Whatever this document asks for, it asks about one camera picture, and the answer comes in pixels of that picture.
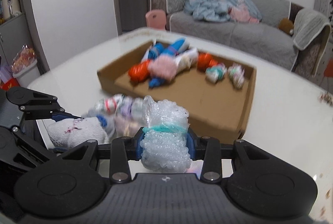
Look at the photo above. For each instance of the blue white sock roll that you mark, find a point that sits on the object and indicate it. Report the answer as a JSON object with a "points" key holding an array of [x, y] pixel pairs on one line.
{"points": [[178, 47], [153, 52]]}

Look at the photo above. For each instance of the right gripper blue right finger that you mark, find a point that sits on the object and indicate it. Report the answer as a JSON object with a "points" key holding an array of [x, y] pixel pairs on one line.
{"points": [[192, 144]]}

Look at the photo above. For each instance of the pink fluffy pompom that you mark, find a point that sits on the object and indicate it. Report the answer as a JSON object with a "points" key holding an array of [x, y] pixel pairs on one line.
{"points": [[164, 67]]}

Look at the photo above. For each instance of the bubble wrap bundle teal band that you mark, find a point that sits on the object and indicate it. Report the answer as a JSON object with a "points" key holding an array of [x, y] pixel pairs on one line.
{"points": [[164, 147]]}

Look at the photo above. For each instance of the brown plush toy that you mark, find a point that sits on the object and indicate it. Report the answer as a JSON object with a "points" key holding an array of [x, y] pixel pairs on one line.
{"points": [[286, 26]]}

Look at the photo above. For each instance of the clear bag patterned bundle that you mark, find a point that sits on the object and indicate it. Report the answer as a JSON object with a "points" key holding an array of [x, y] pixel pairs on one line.
{"points": [[119, 115]]}

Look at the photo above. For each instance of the grey knitted throw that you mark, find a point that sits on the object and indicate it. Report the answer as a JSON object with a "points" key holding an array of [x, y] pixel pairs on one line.
{"points": [[308, 25]]}

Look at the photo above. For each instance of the decorated refrigerator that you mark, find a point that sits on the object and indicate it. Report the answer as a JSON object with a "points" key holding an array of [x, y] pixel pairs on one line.
{"points": [[323, 77]]}

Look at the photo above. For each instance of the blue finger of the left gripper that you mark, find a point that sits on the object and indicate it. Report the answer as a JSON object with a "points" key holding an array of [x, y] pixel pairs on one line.
{"points": [[58, 116]]}

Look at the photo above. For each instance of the pink plastic stool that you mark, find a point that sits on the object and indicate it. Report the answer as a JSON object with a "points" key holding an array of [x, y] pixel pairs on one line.
{"points": [[156, 19]]}

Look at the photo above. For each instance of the white pink patterned bag bundle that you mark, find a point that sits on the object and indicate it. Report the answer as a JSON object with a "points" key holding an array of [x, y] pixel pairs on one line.
{"points": [[236, 75]]}

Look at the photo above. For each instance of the white bundle teal band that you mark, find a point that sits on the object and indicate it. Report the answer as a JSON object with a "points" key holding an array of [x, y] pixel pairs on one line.
{"points": [[215, 73]]}

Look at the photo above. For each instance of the blue yarn bundle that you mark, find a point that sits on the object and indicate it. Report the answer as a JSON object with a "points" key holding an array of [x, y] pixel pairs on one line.
{"points": [[156, 82]]}

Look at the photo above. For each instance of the grey sofa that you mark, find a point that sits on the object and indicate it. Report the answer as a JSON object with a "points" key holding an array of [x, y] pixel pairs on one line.
{"points": [[263, 40]]}

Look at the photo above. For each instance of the orange plastic bag bundle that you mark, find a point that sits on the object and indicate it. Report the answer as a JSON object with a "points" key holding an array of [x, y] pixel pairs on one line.
{"points": [[206, 60]]}

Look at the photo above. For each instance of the brown cardboard box tray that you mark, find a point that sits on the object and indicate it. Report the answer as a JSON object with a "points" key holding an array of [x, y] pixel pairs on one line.
{"points": [[215, 110]]}

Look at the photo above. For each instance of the light blue blanket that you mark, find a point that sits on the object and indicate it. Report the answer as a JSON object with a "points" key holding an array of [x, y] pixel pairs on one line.
{"points": [[241, 11]]}

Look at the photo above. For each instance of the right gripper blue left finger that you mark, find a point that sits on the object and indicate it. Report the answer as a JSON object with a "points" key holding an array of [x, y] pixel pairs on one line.
{"points": [[139, 136]]}

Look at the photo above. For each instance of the white grey sock bundle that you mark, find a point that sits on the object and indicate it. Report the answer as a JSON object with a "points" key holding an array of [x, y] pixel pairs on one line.
{"points": [[68, 133]]}

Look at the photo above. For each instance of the small orange bag bundle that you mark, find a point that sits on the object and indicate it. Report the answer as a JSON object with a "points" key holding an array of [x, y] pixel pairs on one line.
{"points": [[139, 73]]}

